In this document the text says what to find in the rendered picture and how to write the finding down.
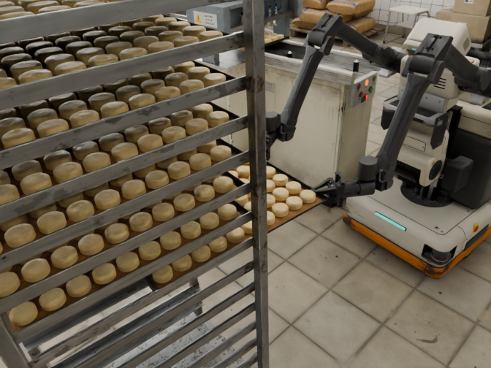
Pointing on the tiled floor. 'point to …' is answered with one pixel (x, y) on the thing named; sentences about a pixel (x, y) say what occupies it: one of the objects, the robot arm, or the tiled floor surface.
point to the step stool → (402, 17)
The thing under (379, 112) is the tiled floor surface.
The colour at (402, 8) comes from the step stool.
